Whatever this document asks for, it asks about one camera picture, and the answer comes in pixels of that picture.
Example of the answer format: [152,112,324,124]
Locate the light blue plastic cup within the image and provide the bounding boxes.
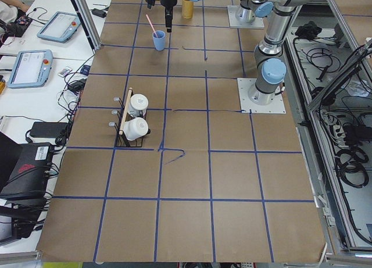
[152,30,166,51]

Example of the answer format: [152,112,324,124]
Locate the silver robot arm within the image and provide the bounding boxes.
[190,0,311,105]
[235,0,274,23]

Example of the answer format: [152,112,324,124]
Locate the bamboo cylinder holder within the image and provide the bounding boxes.
[182,0,194,19]

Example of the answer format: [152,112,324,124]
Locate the black power adapter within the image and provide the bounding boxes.
[91,8,107,18]

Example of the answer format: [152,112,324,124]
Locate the white mug far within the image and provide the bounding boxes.
[128,94,149,117]

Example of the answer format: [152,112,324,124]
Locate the white mug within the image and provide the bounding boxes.
[124,117,151,141]
[128,94,149,117]

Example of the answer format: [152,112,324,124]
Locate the upper teach pendant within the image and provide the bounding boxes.
[37,11,81,43]

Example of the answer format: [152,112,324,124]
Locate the teach pendant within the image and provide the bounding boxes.
[37,11,81,43]
[6,49,53,88]

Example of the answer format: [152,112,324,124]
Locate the white mug near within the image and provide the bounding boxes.
[124,117,151,141]

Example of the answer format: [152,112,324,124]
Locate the small remote control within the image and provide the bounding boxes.
[58,66,73,77]

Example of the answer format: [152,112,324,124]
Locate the lower teach pendant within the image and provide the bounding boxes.
[6,49,53,88]

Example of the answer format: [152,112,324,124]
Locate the black computer box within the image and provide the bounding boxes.
[1,142,53,201]

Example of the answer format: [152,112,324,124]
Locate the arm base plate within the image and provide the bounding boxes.
[237,78,286,114]
[227,5,264,30]

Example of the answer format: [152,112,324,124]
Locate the black wire cup rack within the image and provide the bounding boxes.
[112,94,151,147]

